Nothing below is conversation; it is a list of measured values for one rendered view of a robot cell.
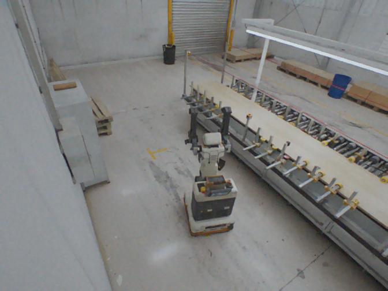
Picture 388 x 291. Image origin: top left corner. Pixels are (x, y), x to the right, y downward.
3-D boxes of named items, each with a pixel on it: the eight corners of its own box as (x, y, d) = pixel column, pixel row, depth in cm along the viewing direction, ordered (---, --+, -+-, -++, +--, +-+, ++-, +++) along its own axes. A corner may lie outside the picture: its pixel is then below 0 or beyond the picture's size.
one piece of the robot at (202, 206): (230, 221, 311) (242, 181, 260) (193, 227, 300) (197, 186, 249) (223, 202, 336) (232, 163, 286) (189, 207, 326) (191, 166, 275)
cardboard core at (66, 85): (52, 86, 294) (75, 82, 307) (52, 84, 299) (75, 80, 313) (54, 91, 299) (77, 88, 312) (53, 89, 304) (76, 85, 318)
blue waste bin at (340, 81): (337, 101, 720) (347, 80, 676) (322, 94, 758) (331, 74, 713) (346, 97, 747) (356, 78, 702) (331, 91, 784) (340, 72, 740)
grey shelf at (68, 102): (83, 191, 356) (52, 108, 262) (74, 160, 415) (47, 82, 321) (110, 182, 376) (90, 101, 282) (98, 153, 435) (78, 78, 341)
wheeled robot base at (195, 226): (233, 230, 314) (237, 220, 299) (190, 237, 301) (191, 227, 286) (220, 194, 366) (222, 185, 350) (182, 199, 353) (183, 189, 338)
